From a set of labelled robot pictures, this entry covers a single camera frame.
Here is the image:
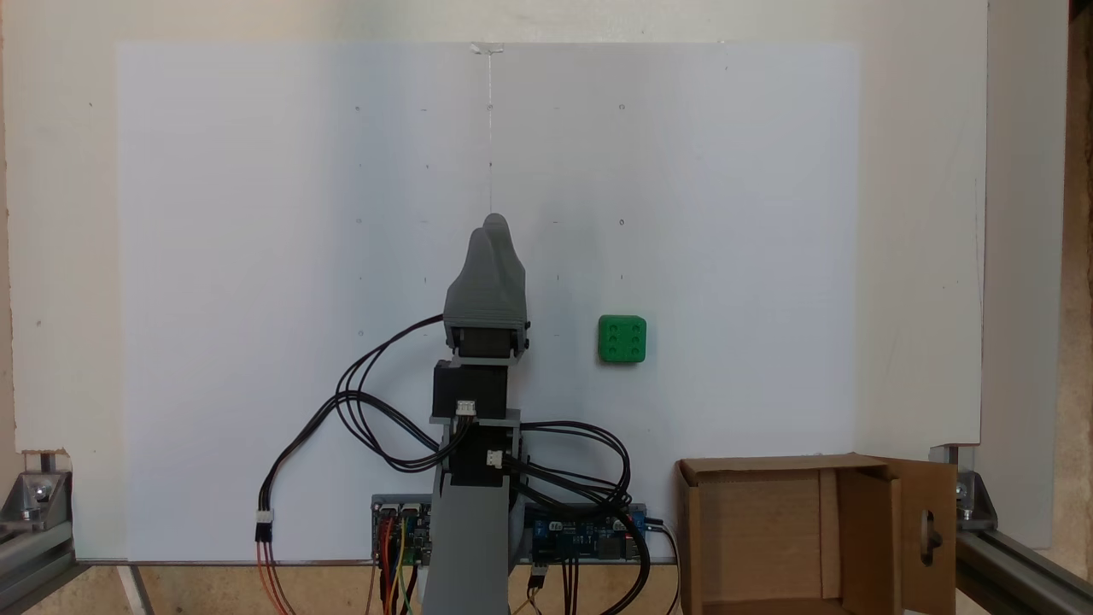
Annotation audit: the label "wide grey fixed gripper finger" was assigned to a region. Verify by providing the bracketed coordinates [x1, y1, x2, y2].
[443, 225, 527, 331]

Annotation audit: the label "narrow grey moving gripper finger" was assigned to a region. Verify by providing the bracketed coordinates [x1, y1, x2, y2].
[482, 213, 526, 298]

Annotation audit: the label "green die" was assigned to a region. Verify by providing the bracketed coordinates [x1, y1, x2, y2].
[597, 314, 648, 365]

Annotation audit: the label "small controller circuit board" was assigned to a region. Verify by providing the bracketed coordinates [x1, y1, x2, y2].
[370, 494, 434, 566]

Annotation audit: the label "blue power circuit board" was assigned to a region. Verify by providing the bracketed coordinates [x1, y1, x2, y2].
[523, 502, 652, 565]

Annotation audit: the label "open cardboard box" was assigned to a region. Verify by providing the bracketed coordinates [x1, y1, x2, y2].
[677, 453, 959, 615]

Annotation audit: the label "black servo cable bundle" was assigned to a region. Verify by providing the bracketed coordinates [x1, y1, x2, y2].
[335, 314, 469, 472]
[511, 419, 637, 515]

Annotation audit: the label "coloured jumper wires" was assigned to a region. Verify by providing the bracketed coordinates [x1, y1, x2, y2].
[376, 511, 421, 615]

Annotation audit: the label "black cable with white connector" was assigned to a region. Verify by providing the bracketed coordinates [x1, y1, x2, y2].
[254, 389, 453, 544]

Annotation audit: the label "orange and red wires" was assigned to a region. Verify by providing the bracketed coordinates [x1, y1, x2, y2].
[256, 540, 296, 615]

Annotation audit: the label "metal corner bracket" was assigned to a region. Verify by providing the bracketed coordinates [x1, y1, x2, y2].
[929, 444, 998, 532]
[0, 451, 74, 526]

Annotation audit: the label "aluminium frame post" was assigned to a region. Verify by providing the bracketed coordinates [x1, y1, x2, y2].
[0, 517, 79, 615]
[955, 528, 1093, 615]

